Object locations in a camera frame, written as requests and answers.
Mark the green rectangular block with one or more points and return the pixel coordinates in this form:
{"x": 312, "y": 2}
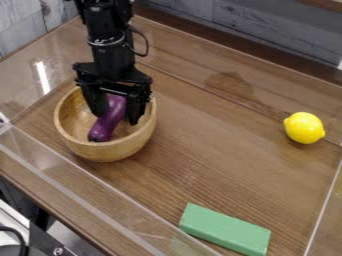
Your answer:
{"x": 225, "y": 230}

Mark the yellow toy lemon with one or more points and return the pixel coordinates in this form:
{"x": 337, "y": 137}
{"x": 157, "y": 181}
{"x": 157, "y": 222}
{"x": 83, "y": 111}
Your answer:
{"x": 304, "y": 127}

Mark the purple toy eggplant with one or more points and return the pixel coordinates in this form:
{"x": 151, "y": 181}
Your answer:
{"x": 103, "y": 127}

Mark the clear acrylic tray wall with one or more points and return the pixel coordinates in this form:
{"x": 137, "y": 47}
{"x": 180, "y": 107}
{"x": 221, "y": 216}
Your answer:
{"x": 110, "y": 220}

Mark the brown wooden bowl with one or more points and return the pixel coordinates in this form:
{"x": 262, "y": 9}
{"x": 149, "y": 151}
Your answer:
{"x": 74, "y": 119}

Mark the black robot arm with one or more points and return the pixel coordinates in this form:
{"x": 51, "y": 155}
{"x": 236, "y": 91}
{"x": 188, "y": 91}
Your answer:
{"x": 106, "y": 18}

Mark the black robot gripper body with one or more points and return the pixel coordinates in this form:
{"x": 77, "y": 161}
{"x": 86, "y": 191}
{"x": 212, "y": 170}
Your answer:
{"x": 111, "y": 73}

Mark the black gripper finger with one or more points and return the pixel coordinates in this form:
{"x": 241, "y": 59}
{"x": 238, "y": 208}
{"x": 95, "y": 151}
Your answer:
{"x": 97, "y": 100}
{"x": 137, "y": 104}

